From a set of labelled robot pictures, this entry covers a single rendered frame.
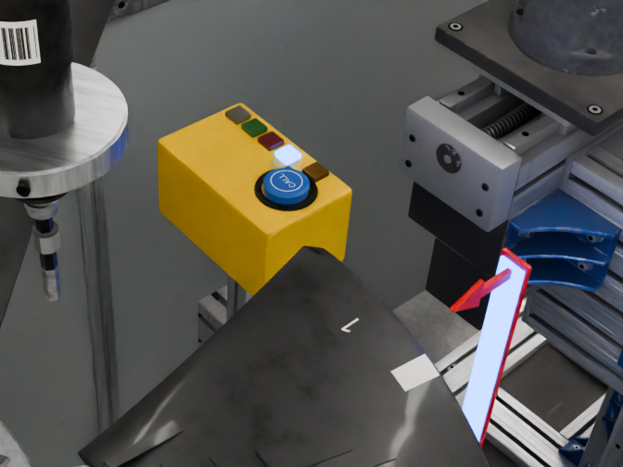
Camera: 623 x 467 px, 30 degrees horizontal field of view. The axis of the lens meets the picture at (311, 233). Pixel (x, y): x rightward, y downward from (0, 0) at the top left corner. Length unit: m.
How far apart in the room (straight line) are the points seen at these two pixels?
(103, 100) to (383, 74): 1.43
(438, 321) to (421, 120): 1.19
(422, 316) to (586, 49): 1.22
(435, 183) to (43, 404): 0.77
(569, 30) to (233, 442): 0.70
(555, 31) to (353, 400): 0.63
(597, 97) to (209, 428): 0.68
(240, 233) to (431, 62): 0.98
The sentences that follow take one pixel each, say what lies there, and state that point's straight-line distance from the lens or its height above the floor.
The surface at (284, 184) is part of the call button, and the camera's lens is 1.00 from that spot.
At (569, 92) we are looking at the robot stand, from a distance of 1.24.
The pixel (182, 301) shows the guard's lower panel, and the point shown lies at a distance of 1.83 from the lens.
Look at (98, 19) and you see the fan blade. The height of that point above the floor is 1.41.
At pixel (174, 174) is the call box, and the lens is 1.06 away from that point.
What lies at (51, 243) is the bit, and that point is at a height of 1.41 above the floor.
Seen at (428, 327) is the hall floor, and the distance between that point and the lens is 2.38.
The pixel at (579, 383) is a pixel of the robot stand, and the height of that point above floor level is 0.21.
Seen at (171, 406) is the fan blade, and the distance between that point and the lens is 0.70.
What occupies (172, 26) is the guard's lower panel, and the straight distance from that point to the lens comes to 1.49.
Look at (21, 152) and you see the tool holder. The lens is 0.42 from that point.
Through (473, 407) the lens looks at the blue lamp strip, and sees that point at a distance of 0.92.
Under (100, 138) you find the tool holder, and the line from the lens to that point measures 0.42.
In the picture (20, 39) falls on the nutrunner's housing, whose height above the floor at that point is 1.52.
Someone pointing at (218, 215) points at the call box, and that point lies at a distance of 1.02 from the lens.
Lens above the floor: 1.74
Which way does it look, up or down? 43 degrees down
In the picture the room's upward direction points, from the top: 5 degrees clockwise
